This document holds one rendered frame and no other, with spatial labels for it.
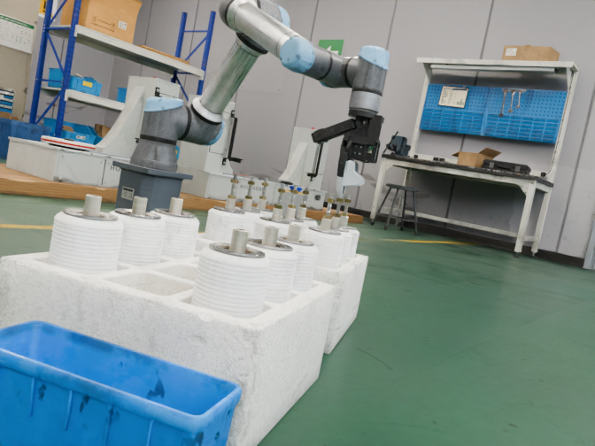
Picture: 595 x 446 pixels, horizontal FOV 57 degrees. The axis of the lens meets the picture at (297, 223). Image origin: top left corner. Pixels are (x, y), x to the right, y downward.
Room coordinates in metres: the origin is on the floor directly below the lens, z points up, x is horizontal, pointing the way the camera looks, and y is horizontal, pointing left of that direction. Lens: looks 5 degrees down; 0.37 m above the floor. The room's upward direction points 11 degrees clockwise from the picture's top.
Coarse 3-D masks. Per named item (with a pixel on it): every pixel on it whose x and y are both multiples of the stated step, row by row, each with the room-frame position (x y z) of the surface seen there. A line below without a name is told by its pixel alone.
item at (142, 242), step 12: (120, 216) 0.86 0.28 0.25; (132, 228) 0.86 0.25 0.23; (144, 228) 0.86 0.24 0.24; (156, 228) 0.88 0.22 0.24; (132, 240) 0.86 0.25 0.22; (144, 240) 0.87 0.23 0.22; (156, 240) 0.88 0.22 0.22; (120, 252) 0.86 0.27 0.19; (132, 252) 0.86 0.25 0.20; (144, 252) 0.87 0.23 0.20; (156, 252) 0.89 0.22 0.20; (132, 264) 0.86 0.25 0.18; (144, 264) 0.87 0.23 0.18
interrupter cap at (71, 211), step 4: (68, 208) 0.80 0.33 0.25; (72, 208) 0.80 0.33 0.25; (64, 212) 0.77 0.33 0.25; (68, 212) 0.76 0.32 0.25; (72, 212) 0.76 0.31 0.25; (76, 212) 0.78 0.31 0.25; (80, 212) 0.80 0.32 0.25; (100, 212) 0.82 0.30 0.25; (104, 212) 0.82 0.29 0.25; (76, 216) 0.75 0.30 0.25; (80, 216) 0.75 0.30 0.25; (84, 216) 0.75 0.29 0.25; (88, 216) 0.76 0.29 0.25; (92, 216) 0.77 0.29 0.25; (100, 216) 0.81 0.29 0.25; (104, 216) 0.80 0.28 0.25; (108, 216) 0.80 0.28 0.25; (112, 216) 0.81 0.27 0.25; (116, 216) 0.81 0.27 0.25; (100, 220) 0.76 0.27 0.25; (104, 220) 0.77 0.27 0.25; (108, 220) 0.77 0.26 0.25; (112, 220) 0.78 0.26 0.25; (116, 220) 0.79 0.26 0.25
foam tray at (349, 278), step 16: (208, 240) 1.25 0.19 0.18; (320, 272) 1.16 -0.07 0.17; (336, 272) 1.16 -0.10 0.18; (352, 272) 1.26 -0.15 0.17; (336, 288) 1.15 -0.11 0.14; (352, 288) 1.32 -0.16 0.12; (336, 304) 1.15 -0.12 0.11; (352, 304) 1.39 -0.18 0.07; (336, 320) 1.16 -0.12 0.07; (352, 320) 1.46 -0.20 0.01; (336, 336) 1.21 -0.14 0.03
